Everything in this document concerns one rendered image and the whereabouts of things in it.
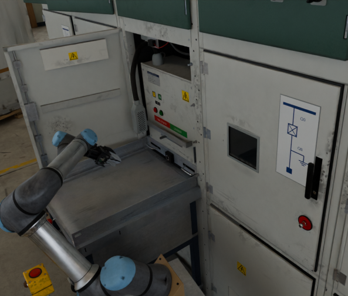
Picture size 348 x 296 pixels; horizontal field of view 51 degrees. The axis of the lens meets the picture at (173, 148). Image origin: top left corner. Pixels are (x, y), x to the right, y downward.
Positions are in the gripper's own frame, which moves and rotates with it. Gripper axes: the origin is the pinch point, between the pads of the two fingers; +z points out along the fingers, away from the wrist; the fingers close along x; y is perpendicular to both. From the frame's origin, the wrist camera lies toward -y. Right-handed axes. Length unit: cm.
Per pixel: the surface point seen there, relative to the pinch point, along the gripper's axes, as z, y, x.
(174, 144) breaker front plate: 28.9, -6.0, 18.5
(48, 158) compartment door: -18, -44, -29
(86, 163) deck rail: -1.9, -28.2, -17.5
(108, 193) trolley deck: 4.2, 1.3, -18.4
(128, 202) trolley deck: 9.0, 14.4, -14.4
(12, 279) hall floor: 5, -58, -127
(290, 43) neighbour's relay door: -9, 75, 77
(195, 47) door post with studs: -8, 25, 66
